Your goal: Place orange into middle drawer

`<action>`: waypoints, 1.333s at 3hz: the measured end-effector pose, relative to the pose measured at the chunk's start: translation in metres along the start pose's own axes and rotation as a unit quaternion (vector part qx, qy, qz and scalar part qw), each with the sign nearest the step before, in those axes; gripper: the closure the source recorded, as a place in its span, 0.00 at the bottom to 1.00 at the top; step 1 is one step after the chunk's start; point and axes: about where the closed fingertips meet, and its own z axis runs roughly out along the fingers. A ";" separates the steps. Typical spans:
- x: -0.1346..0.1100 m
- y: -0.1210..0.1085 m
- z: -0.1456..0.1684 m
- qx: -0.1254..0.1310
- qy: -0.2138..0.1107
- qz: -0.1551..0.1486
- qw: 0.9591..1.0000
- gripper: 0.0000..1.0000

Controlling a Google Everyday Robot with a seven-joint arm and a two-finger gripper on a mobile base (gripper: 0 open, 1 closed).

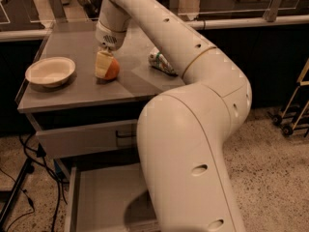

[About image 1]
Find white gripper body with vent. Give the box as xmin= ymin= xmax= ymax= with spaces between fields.
xmin=95 ymin=21 xmax=126 ymax=51

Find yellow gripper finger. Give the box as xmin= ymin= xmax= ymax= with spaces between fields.
xmin=95 ymin=51 xmax=114 ymax=79

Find orange fruit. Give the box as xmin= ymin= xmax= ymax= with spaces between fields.
xmin=103 ymin=59 xmax=120 ymax=80

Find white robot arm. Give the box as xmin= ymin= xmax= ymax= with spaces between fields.
xmin=97 ymin=0 xmax=252 ymax=232

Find upper grey drawer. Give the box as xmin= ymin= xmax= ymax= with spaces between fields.
xmin=37 ymin=120 xmax=137 ymax=159

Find open middle grey drawer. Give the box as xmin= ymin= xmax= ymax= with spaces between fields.
xmin=64 ymin=163 xmax=160 ymax=232

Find crushed white green can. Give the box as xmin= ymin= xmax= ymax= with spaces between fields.
xmin=148 ymin=47 xmax=177 ymax=76

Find white bowl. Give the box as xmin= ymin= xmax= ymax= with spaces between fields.
xmin=25 ymin=57 xmax=75 ymax=88

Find black metal stand leg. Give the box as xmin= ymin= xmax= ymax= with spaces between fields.
xmin=0 ymin=159 xmax=32 ymax=232

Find white horizontal rail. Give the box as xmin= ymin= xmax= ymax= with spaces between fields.
xmin=186 ymin=14 xmax=309 ymax=30

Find black floor cables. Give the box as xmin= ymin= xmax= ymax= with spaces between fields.
xmin=0 ymin=133 xmax=70 ymax=232

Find wheeled cart frame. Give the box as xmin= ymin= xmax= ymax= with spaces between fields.
xmin=268 ymin=59 xmax=309 ymax=136

